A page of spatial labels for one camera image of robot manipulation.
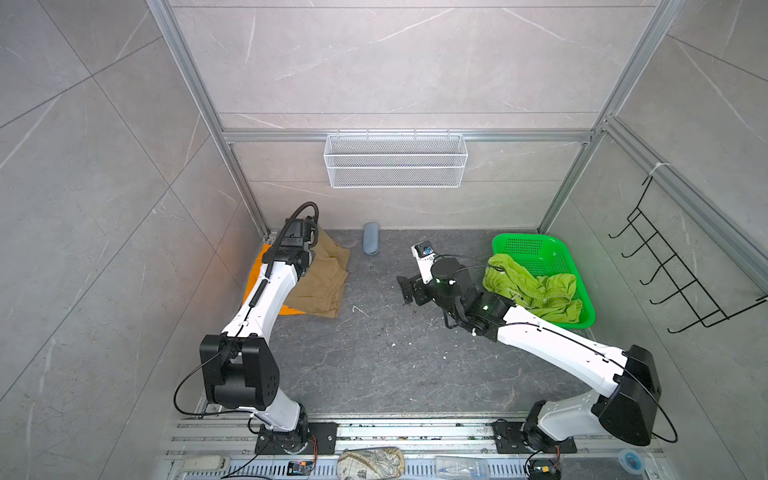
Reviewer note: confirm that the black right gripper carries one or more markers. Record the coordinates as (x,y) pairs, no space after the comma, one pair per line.
(419,287)

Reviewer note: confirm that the lime green shorts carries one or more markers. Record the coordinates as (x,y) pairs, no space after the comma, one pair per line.
(551,298)

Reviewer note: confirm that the khaki brown shorts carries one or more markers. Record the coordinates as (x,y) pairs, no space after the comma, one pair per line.
(319,292)

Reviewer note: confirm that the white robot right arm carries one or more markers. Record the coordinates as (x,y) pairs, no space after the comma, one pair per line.
(624,388)

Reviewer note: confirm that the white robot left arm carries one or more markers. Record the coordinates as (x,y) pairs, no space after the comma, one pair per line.
(239,370)

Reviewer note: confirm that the green plastic basket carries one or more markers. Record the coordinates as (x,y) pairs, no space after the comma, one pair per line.
(543,255)

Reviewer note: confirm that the grey oval case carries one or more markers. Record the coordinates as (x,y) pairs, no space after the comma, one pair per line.
(371,239)

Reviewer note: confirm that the patterned pouch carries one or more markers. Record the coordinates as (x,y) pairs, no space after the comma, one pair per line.
(381,463)

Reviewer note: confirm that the small circuit board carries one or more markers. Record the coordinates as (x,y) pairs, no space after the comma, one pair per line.
(300,468)

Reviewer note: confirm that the blue tape roll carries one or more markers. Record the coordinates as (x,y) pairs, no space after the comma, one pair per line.
(631,462)

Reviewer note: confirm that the white power adapter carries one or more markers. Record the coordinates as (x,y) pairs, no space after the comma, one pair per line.
(207,463)

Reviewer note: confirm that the white wire mesh basket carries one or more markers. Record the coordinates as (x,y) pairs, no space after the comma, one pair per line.
(395,160)

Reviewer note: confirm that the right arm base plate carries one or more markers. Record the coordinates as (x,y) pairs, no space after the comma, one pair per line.
(513,437)

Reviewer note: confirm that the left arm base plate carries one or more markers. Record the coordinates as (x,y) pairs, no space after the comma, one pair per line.
(321,438)

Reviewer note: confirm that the black wire hook rack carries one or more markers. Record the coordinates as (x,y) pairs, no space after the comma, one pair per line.
(686,284)

